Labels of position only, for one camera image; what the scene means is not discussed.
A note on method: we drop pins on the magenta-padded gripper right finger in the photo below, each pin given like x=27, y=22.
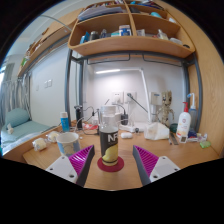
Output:
x=148, y=160

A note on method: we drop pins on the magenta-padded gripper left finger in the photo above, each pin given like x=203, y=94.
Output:
x=80, y=160

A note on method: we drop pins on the clear bottle with black label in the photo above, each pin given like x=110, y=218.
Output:
x=109, y=140

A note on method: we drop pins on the white cup with blue patches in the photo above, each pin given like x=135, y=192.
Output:
x=68, y=145

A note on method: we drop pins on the crumpled white paper bag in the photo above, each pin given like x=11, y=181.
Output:
x=156, y=131

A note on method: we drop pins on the small white oval gadget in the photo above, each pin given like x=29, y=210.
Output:
x=126, y=135

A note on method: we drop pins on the flat round red coaster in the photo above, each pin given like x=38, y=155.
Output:
x=115, y=167

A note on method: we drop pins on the wrapped round pastry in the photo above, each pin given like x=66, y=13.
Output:
x=53, y=136
x=39, y=144

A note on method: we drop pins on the white power strip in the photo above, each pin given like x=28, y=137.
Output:
x=131, y=128

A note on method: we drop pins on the blue and white tube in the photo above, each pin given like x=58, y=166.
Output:
x=65, y=123

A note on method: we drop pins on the tall black bottle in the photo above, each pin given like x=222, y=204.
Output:
x=78, y=118

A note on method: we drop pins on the white pump bottle red top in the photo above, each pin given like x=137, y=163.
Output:
x=183, y=125

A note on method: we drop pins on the small tree creature figurine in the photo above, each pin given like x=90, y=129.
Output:
x=165, y=110

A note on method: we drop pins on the small green packet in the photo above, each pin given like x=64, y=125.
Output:
x=205, y=144

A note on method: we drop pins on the bed with teal sheet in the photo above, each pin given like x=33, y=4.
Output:
x=28, y=130

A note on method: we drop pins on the white desk lamp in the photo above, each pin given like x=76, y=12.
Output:
x=145, y=96

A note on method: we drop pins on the clear spray bottle blue liquid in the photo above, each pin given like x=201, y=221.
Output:
x=193, y=115

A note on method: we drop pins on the small white plush toy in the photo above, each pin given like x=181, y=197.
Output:
x=10, y=128

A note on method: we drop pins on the teal pillow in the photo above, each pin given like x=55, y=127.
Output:
x=16, y=117

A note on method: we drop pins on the grey striped curtain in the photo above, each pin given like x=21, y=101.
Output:
x=13, y=96

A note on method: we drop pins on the wooden shelf unit with items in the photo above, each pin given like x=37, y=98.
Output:
x=133, y=41

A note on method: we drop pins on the grey metal shelf frame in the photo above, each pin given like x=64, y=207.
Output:
x=67, y=93

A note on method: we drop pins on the wooden loft bed rail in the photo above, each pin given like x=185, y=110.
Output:
x=50, y=36

